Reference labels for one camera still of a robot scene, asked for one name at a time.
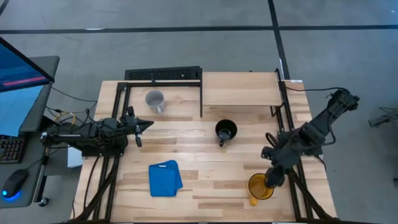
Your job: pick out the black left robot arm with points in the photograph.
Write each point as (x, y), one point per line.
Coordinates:
(93, 133)

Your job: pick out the computer monitor blue screen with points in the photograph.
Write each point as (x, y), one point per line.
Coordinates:
(18, 71)

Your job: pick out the black caster wheel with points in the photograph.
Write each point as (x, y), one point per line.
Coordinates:
(43, 202)

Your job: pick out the yellow translucent cup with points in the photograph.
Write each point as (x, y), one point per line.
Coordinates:
(256, 188)

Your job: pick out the black aluminium frame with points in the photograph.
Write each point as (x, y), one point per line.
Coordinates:
(168, 84)
(283, 99)

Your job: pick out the black computer mouse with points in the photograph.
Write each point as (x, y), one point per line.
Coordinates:
(14, 182)

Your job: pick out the black mug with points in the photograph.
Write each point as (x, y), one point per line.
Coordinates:
(231, 124)

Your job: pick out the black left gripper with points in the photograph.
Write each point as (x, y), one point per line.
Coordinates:
(134, 123)

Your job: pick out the white box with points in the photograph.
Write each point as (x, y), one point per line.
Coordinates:
(74, 158)

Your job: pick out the blue folded cloth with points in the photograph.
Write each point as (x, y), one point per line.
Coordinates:
(164, 179)

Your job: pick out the grey floral print mug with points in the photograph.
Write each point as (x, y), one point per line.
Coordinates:
(154, 99)

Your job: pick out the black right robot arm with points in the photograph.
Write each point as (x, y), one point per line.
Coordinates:
(317, 127)

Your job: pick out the black keyboard on table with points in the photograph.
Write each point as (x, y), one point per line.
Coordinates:
(161, 74)

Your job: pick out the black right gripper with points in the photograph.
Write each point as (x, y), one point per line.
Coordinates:
(280, 157)

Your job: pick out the grey side desk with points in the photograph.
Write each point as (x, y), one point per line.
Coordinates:
(32, 161)

